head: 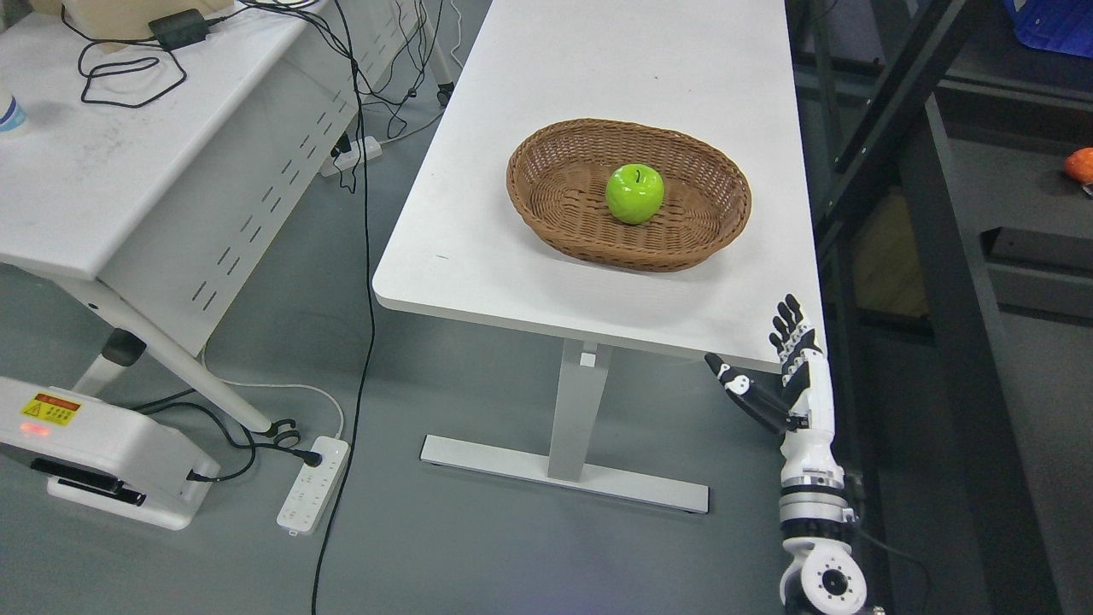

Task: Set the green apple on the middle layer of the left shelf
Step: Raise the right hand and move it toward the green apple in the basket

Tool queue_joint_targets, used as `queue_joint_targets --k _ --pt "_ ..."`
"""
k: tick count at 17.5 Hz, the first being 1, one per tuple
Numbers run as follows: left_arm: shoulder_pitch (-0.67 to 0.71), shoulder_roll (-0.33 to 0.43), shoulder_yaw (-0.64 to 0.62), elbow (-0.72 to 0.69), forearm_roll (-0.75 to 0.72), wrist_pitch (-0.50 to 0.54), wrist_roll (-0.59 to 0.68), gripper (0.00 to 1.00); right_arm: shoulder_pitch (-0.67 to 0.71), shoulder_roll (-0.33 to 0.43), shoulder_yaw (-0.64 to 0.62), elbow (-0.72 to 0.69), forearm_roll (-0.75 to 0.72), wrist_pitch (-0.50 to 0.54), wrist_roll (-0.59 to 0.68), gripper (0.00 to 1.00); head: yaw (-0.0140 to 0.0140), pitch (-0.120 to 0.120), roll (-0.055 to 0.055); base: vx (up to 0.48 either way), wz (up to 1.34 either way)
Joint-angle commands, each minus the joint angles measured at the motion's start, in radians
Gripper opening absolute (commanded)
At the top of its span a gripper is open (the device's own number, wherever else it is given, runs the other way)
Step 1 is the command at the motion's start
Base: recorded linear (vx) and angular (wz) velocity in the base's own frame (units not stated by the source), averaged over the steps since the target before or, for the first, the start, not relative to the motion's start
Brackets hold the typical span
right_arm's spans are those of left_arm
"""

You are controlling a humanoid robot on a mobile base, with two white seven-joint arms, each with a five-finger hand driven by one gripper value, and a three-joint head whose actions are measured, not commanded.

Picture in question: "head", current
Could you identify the blue plastic bin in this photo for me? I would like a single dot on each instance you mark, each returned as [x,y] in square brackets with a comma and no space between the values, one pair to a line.
[1056,26]

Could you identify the brown wicker basket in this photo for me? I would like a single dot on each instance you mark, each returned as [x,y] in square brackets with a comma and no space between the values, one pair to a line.
[556,180]

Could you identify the orange fruit on shelf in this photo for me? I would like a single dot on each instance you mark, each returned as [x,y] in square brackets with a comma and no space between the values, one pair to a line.
[1078,166]

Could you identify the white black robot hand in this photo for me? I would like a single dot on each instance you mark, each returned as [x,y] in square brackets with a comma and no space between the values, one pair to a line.
[796,404]

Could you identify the green apple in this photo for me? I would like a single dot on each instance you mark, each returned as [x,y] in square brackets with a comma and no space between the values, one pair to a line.
[634,193]

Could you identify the white device with warning label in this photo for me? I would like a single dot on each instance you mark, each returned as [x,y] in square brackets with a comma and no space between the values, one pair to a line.
[103,456]

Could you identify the black power adapter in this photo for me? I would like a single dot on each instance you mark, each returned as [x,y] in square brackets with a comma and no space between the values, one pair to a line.
[181,29]

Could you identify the black metal shelf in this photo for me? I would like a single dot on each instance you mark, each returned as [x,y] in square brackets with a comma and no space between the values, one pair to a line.
[955,265]

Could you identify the white standing desk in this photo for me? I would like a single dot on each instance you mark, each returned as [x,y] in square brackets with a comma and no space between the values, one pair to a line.
[716,70]

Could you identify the white folding table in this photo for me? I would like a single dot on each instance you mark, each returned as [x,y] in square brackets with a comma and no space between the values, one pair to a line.
[155,217]

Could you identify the paper cup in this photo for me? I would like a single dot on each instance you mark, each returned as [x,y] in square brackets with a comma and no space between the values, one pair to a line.
[13,116]

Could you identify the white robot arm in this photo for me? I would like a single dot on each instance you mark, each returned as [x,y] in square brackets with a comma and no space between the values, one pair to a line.
[823,576]

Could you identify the white power strip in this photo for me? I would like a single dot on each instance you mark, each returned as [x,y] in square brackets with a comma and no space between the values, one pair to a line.
[309,498]
[346,154]

